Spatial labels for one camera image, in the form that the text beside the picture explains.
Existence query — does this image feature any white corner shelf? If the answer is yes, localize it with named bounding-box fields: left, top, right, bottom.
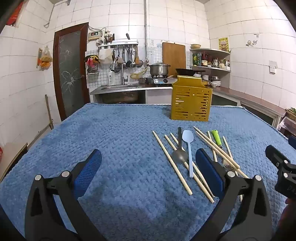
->
left=190, top=48, right=232, bottom=90

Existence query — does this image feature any steel gas stove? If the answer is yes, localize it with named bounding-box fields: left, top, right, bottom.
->
left=144, top=75, right=176, bottom=85

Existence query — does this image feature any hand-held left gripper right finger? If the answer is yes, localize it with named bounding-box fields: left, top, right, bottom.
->
left=195, top=148, right=273, bottom=241

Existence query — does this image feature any black mesh strainer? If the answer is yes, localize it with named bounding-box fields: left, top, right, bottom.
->
left=110, top=61, right=123, bottom=72

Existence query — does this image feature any vertical metal pipe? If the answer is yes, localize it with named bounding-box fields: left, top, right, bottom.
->
left=144, top=0, right=148, bottom=63

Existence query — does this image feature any wooden stick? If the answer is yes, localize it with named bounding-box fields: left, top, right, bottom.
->
left=45, top=95, right=54, bottom=130

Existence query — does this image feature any stack of white bowls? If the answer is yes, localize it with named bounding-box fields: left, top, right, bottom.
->
left=209, top=75, right=222, bottom=88

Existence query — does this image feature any brown frosted glass door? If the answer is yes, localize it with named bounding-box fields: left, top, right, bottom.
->
left=53, top=22, right=90, bottom=122

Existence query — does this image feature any wire wall basket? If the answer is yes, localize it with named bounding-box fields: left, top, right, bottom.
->
left=84, top=55, right=100, bottom=75

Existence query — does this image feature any yellow slotted utensil holder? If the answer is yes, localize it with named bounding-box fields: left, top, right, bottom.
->
left=170, top=75, right=213, bottom=121

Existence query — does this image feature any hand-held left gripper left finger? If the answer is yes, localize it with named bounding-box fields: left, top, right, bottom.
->
left=24, top=149, right=107, bottom=241

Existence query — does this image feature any stainless steel sink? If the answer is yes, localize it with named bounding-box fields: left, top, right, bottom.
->
left=99, top=83, right=142, bottom=91

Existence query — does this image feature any grey metal spoon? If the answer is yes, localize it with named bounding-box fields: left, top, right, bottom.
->
left=171, top=127, right=189, bottom=164

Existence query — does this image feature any wooden spatula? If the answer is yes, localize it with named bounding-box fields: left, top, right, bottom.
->
left=134, top=46, right=144, bottom=68

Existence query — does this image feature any black wok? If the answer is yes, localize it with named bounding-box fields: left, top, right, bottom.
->
left=175, top=68, right=206, bottom=77

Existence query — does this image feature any steel pot with lid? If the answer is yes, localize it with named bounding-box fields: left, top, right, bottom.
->
left=147, top=62, right=171, bottom=76

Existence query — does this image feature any metal wall utensil rack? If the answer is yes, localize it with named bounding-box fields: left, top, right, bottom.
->
left=97, top=39, right=139, bottom=50

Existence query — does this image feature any blue textured blanket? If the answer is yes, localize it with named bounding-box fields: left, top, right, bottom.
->
left=0, top=103, right=296, bottom=241

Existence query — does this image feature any yellow wall poster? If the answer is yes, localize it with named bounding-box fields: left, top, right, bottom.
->
left=218, top=37, right=229, bottom=52

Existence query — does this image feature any box of vegetables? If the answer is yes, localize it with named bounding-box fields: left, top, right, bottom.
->
left=285, top=108, right=296, bottom=122

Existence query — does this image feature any kitchen counter with cabinets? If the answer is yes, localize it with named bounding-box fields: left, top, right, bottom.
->
left=90, top=83, right=286, bottom=128

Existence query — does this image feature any white electric control box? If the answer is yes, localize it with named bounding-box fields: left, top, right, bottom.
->
left=88, top=31, right=102, bottom=42

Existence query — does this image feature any wooden cutting board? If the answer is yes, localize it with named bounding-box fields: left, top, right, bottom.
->
left=162, top=42, right=186, bottom=70

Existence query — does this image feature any light blue plastic spoon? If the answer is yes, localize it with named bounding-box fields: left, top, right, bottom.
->
left=182, top=130, right=194, bottom=178

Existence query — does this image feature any metal ladle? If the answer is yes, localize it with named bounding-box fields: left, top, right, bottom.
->
left=125, top=46, right=133, bottom=68

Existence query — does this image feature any green-handled fork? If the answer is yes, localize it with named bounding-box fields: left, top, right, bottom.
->
left=211, top=130, right=235, bottom=172

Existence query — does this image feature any white hanging cloth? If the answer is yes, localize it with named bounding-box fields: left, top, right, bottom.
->
left=99, top=49, right=114, bottom=64

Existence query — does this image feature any orange plastic bag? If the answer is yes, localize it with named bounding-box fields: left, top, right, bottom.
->
left=38, top=46, right=53, bottom=71

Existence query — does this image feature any yellow hose loop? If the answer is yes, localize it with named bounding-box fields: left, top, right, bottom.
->
left=130, top=68, right=148, bottom=79

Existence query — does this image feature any bunch of wooden chopsticks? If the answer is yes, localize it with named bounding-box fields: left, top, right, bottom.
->
left=152, top=126, right=250, bottom=204

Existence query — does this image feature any metal faucet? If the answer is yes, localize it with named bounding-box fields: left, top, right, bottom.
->
left=112, top=57, right=129, bottom=85

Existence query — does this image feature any grey wall conduit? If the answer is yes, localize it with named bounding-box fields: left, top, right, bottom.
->
left=44, top=0, right=71, bottom=28

